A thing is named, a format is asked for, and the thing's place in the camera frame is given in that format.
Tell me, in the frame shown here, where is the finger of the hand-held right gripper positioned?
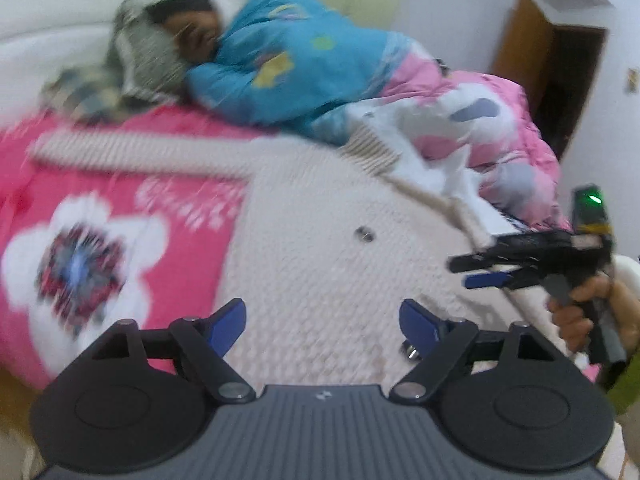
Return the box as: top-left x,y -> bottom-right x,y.
448,231 -> 571,273
464,267 -> 548,291

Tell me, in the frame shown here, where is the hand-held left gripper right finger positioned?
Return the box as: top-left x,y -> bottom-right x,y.
389,298 -> 568,403

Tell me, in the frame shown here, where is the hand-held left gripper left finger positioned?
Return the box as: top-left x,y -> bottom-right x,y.
90,298 -> 257,402

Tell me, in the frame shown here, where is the beige houndstooth coat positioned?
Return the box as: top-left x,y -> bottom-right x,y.
30,125 -> 601,396

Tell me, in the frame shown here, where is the person's right forearm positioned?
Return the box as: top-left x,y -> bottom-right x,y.
597,255 -> 640,416

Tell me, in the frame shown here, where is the person's right hand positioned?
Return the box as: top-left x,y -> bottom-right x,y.
547,275 -> 640,351

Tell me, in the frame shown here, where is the pink floral bed blanket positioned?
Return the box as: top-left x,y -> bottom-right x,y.
0,102 -> 261,391

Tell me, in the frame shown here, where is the pink and white quilt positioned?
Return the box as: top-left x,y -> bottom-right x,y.
340,55 -> 571,226

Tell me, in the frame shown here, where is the brown wooden door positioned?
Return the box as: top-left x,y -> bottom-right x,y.
492,0 -> 608,161

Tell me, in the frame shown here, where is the plaid pillow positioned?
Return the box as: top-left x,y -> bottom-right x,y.
40,62 -> 136,126

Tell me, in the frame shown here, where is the green leaf-print pillow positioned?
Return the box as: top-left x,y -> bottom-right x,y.
107,0 -> 186,106

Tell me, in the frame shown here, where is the pink and white headboard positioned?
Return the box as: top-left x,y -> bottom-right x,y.
0,0 -> 226,66

